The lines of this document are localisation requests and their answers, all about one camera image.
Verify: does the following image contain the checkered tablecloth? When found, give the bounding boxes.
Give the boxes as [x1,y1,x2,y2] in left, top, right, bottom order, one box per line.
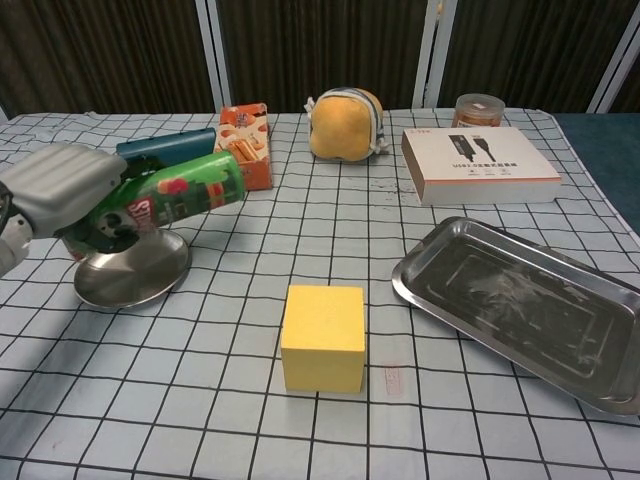
[0,110,640,480]

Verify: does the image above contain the dark folding partition screen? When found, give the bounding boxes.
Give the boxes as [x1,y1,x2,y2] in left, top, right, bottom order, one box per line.
[0,0,640,120]

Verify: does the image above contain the clear jar brown contents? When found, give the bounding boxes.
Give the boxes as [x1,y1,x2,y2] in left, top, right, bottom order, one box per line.
[452,93,506,130]

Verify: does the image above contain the yellow sponge block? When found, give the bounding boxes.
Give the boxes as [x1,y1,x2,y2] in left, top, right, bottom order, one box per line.
[279,284,366,394]

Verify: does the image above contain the green cylindrical chip can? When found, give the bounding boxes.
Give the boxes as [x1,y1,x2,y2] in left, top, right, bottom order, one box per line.
[64,150,249,261]

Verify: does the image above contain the dark teal table pad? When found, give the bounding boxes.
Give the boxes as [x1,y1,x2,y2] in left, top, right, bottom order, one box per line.
[552,112,640,239]

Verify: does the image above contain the round metal plate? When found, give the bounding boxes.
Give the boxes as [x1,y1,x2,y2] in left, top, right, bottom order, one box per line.
[73,224,194,307]

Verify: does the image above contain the orange snack box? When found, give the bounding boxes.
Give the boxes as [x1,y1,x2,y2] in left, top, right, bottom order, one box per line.
[210,102,274,194]

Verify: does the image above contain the white USB cable box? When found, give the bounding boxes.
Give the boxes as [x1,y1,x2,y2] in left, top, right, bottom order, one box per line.
[400,125,564,207]

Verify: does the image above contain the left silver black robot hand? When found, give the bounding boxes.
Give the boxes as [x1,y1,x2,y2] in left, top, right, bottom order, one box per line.
[0,142,161,251]

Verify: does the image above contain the yellow plush toy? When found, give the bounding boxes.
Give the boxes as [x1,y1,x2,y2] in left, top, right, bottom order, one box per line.
[303,87,389,162]

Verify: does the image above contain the rectangular steel tray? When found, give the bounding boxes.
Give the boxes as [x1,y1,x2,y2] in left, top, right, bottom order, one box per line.
[391,215,640,416]

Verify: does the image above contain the dark teal cylinder with holes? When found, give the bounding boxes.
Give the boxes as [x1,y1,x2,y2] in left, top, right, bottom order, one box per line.
[115,127,219,169]

